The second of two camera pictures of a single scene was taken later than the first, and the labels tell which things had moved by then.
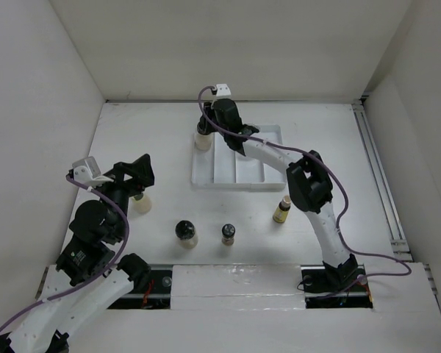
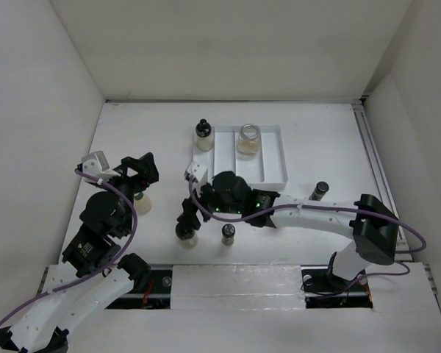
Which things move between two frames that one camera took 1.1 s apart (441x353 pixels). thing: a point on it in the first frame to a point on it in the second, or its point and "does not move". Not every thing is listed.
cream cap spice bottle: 142,205 does not move
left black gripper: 142,173 does not move
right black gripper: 209,109 to 189,213
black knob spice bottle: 204,142 does not move
